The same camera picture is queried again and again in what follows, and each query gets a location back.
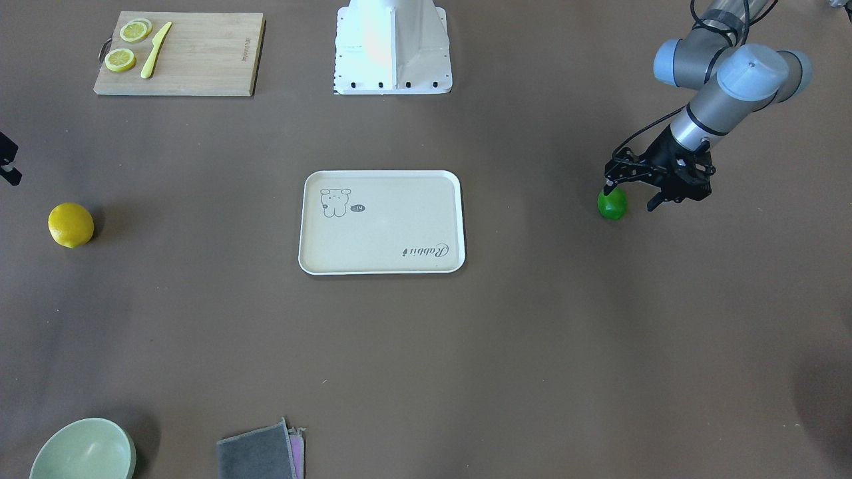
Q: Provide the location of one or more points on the green lime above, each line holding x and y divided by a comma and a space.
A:
612, 204

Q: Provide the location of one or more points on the grey folded cloth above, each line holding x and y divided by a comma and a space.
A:
275, 451

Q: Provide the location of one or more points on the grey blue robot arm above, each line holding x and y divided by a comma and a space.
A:
731, 77

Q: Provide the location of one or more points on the lemon slice near handle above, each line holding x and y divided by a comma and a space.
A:
119, 60

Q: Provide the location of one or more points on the lemon slice far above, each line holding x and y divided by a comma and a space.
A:
135, 30

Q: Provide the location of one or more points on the cream rabbit tray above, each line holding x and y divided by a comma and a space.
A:
382, 222

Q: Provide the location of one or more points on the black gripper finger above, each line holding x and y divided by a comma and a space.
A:
655, 201
9, 150
609, 187

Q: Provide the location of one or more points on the yellow lemon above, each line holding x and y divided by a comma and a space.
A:
71, 225

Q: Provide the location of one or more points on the white camera pole base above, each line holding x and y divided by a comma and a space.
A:
392, 48

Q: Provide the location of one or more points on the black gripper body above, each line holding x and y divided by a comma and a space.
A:
666, 156

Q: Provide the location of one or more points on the yellow plastic knife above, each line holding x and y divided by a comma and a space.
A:
151, 61

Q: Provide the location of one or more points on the wooden cutting board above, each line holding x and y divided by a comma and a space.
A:
208, 54

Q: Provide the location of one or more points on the green ceramic bowl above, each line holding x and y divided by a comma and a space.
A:
87, 448

